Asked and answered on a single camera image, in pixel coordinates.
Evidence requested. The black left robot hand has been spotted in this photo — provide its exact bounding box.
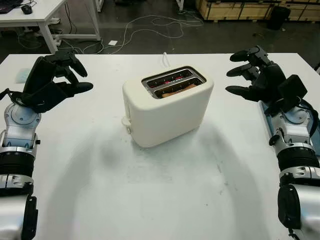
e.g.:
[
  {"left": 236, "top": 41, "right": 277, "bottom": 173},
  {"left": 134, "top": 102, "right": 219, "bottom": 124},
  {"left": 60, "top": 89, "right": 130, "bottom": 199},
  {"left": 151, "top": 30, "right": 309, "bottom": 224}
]
[{"left": 23, "top": 48, "right": 94, "bottom": 97}]

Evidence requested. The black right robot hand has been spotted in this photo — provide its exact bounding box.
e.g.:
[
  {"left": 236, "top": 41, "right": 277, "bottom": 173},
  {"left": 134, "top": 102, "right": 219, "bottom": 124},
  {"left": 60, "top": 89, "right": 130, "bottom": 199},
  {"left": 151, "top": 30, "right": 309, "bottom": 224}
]
[{"left": 225, "top": 44, "right": 288, "bottom": 103}]

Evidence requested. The toast slice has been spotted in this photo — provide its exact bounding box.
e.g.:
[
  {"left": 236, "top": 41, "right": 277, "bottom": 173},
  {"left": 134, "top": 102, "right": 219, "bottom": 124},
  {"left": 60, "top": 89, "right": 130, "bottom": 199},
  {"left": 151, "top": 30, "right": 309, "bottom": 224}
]
[{"left": 161, "top": 83, "right": 198, "bottom": 99}]

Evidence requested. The cream white toaster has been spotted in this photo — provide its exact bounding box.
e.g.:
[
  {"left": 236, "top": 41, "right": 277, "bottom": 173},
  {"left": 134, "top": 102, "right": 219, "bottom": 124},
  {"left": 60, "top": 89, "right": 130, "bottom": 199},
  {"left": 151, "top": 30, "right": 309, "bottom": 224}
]
[{"left": 121, "top": 66, "right": 215, "bottom": 148}]

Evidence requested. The blue plastic tray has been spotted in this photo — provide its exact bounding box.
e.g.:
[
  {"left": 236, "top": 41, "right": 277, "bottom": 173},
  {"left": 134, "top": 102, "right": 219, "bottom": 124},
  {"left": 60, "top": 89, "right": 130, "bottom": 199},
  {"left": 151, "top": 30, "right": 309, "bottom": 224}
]
[{"left": 257, "top": 99, "right": 320, "bottom": 157}]

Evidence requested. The black bin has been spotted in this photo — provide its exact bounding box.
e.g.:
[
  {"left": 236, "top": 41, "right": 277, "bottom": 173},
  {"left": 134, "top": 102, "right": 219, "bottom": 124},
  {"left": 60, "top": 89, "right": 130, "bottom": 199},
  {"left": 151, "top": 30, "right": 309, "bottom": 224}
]
[{"left": 266, "top": 6, "right": 291, "bottom": 31}]

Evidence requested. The white office desk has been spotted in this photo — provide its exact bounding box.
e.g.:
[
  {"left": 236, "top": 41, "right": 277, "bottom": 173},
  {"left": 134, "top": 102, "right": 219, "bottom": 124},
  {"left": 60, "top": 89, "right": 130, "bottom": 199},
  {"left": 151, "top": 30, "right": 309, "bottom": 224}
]
[{"left": 0, "top": 0, "right": 102, "bottom": 55}]

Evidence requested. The wooden crate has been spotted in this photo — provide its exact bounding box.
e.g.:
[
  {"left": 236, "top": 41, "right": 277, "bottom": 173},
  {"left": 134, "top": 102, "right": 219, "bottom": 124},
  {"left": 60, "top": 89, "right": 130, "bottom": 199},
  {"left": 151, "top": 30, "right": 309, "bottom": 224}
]
[{"left": 196, "top": 0, "right": 320, "bottom": 22}]

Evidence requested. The dark laptop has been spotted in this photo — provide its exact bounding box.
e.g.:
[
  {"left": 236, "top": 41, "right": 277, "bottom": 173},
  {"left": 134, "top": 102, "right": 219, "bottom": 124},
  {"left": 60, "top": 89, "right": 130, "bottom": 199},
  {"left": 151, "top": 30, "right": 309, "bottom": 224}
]
[{"left": 0, "top": 0, "right": 23, "bottom": 15}]

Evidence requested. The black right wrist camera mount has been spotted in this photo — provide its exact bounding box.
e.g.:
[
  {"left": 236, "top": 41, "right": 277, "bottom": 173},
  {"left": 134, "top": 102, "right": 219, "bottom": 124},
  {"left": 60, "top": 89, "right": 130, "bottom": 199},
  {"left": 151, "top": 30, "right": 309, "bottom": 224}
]
[{"left": 264, "top": 74, "right": 308, "bottom": 115}]

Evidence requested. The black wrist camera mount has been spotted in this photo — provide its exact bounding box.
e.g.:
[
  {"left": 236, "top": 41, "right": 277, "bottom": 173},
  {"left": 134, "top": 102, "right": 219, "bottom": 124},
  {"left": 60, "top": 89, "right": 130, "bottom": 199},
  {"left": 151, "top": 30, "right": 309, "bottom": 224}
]
[
  {"left": 264, "top": 74, "right": 308, "bottom": 115},
  {"left": 23, "top": 82, "right": 68, "bottom": 114}
]

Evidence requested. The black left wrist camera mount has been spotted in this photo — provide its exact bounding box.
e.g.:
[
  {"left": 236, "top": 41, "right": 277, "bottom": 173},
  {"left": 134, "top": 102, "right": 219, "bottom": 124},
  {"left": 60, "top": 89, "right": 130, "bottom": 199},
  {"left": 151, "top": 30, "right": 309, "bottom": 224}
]
[{"left": 23, "top": 82, "right": 68, "bottom": 114}]

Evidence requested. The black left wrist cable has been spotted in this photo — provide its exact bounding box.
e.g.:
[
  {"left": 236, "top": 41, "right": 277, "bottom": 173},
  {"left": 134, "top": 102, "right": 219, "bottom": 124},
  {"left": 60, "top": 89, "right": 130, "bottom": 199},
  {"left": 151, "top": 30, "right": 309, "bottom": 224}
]
[{"left": 0, "top": 87, "right": 36, "bottom": 108}]

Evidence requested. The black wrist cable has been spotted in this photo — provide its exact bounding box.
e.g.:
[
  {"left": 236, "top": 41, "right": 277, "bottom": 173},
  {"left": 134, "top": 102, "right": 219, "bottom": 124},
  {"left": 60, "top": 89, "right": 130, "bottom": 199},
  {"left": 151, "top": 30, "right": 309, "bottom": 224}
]
[
  {"left": 0, "top": 87, "right": 36, "bottom": 108},
  {"left": 296, "top": 96, "right": 320, "bottom": 138}
]

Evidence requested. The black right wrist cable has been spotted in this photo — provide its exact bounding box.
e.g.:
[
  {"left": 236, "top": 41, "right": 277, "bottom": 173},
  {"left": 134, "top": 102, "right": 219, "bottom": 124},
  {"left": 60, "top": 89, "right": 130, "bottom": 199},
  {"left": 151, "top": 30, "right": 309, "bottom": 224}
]
[{"left": 296, "top": 96, "right": 320, "bottom": 138}]

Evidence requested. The white toaster power cord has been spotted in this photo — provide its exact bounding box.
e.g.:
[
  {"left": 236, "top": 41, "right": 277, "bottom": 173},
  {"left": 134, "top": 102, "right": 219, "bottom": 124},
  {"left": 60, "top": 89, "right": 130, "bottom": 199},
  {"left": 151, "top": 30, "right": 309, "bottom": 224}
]
[{"left": 161, "top": 51, "right": 171, "bottom": 68}]

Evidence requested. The long white floor cable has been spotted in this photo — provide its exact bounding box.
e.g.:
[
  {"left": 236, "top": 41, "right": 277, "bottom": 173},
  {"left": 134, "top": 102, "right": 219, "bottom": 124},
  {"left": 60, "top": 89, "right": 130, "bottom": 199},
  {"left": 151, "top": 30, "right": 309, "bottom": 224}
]
[{"left": 82, "top": 14, "right": 205, "bottom": 55}]

